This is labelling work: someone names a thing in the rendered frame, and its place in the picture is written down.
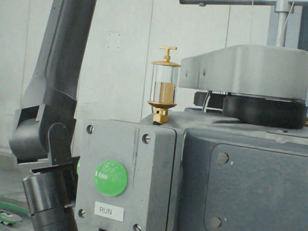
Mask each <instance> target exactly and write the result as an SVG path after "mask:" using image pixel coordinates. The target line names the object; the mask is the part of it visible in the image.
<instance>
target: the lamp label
mask: <svg viewBox="0 0 308 231"><path fill-rule="evenodd" d="M94 214H96V215H101V216H104V217H107V218H111V219H115V220H119V221H123V214H124V208H121V207H117V206H113V205H109V204H105V203H101V202H97V201H95V210H94Z"/></svg>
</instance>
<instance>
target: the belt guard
mask: <svg viewBox="0 0 308 231"><path fill-rule="evenodd" d="M307 84H308V52H307V51H305V50H301V49H294V48H287V47H279V46H269V45H254V44H240V45H235V46H231V47H227V48H223V49H219V50H215V51H211V52H207V53H203V54H199V55H195V56H191V57H187V58H183V59H182V60H181V67H180V75H179V84H178V87H179V88H191V89H200V90H211V91H218V92H230V93H231V94H232V95H237V96H245V97H254V98H263V99H276V100H284V101H293V102H301V100H305V99H306V92H307Z"/></svg>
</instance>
